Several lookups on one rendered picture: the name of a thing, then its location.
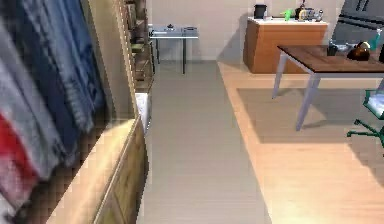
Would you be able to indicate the black cup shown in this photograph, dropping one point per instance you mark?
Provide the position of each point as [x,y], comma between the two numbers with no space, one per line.
[332,50]

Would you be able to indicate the orange wooden counter cabinet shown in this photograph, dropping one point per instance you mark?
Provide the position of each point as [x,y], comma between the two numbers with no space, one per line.
[283,46]

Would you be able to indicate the red hanging garment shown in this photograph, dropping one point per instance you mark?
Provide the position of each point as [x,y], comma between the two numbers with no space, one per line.
[13,156]

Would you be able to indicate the yellow round appliance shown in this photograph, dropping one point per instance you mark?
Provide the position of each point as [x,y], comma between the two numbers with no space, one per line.
[305,14]

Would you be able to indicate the green office chair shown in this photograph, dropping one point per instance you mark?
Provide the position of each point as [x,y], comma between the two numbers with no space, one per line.
[371,110]

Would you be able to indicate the grey fridge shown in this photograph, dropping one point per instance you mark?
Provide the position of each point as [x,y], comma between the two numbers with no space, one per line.
[360,23]

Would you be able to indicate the pale wood wardrobe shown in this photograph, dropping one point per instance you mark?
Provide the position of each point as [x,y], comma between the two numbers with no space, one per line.
[110,173]

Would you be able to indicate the green spray bottle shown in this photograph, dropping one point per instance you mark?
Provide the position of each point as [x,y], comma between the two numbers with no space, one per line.
[287,14]

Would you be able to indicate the brown wooden dining table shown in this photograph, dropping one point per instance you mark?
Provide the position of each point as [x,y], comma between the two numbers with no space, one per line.
[333,61]

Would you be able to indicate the dark brown round kettle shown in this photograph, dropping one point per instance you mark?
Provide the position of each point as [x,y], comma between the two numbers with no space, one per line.
[358,52]

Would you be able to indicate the wooden bookshelf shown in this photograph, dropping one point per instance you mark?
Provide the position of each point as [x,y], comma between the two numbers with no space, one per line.
[141,43]

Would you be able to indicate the black pot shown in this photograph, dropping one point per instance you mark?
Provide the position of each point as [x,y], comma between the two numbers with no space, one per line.
[260,11]

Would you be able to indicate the teal bottle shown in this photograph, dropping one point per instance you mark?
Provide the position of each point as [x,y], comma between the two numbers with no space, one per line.
[376,39]

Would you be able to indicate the grey hanging garment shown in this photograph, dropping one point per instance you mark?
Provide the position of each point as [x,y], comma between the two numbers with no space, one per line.
[26,110]

